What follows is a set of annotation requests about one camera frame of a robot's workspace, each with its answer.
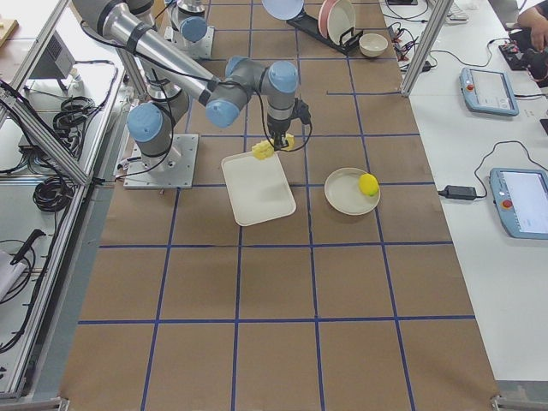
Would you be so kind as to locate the blue round plate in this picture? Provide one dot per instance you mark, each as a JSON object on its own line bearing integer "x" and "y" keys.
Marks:
{"x": 283, "y": 9}

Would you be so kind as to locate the aluminium frame post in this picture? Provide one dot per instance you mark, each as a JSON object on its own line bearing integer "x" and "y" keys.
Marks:
{"x": 427, "y": 39}

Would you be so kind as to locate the cream plate in rack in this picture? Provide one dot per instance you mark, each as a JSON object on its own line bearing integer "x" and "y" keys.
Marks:
{"x": 341, "y": 21}

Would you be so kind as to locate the cream round plate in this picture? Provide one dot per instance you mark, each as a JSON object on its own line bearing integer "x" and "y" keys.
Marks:
{"x": 342, "y": 192}

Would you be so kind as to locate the grey control box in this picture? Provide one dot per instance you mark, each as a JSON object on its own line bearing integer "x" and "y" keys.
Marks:
{"x": 55, "y": 63}

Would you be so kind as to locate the aluminium side frame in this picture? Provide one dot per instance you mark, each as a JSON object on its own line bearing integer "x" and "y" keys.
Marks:
{"x": 101, "y": 75}

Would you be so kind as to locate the person at desk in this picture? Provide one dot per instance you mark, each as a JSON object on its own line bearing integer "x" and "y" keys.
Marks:
{"x": 532, "y": 41}

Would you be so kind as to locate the near blue teach pendant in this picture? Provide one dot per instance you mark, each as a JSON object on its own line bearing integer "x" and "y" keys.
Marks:
{"x": 520, "y": 197}

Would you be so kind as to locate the far blue teach pendant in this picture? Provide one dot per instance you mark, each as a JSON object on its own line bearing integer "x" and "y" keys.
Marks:
{"x": 488, "y": 92}

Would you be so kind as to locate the white rectangular tray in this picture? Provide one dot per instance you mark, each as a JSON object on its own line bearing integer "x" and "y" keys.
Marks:
{"x": 258, "y": 189}

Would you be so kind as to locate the brown paper table mat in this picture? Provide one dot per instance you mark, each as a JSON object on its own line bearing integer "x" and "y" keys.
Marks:
{"x": 187, "y": 310}

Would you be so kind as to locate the pink plate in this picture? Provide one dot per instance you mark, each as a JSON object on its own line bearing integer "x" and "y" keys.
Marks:
{"x": 323, "y": 17}

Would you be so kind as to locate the cream bowl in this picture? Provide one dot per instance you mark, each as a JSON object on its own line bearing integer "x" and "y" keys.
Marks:
{"x": 373, "y": 45}

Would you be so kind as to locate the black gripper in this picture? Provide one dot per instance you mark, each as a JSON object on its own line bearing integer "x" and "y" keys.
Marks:
{"x": 277, "y": 128}

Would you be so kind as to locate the yellow lemon toy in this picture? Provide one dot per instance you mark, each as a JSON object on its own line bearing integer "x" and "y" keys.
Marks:
{"x": 368, "y": 184}

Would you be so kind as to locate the black power adapter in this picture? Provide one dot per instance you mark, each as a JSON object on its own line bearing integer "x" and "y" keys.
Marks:
{"x": 458, "y": 193}

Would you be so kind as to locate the blue teach pendant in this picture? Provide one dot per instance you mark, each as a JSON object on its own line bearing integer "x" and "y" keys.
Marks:
{"x": 488, "y": 92}
{"x": 520, "y": 197}

